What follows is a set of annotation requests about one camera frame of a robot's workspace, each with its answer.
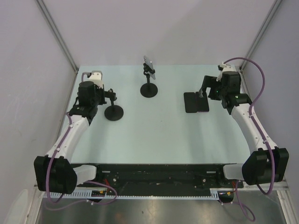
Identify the black phone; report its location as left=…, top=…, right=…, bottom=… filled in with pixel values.
left=184, top=92, right=198, bottom=113

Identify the purple phone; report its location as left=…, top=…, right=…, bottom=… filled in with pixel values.
left=195, top=92, right=209, bottom=112

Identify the white silver phone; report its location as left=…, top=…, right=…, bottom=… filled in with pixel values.
left=143, top=56, right=156, bottom=80

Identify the black stand holding purple phone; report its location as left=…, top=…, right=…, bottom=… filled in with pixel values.
left=104, top=89, right=124, bottom=121

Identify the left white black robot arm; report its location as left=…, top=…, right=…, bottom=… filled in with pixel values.
left=34, top=81, right=105, bottom=194

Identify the aluminium frame post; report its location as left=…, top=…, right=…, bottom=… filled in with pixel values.
left=35, top=0, right=78, bottom=73
left=245, top=0, right=284, bottom=59

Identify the white slotted cable duct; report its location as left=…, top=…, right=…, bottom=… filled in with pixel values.
left=46, top=188, right=236, bottom=200

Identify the black stand holding white phone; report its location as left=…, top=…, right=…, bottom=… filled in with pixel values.
left=140, top=72, right=158, bottom=98

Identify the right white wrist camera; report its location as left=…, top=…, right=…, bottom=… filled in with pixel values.
left=216, top=62, right=236, bottom=82

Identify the left aluminium frame post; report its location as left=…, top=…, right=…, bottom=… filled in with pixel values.
left=35, top=0, right=78, bottom=73

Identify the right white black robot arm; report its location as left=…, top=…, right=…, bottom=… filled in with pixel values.
left=197, top=71, right=289, bottom=187

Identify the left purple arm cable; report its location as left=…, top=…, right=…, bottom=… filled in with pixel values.
left=43, top=72, right=117, bottom=210

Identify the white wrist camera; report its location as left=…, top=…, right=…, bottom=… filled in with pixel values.
left=216, top=62, right=236, bottom=82
left=87, top=70, right=104, bottom=89

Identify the right aluminium frame post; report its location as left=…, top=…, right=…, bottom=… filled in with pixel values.
left=245, top=0, right=284, bottom=59

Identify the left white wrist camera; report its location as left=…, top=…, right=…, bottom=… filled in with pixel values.
left=87, top=70, right=104, bottom=89

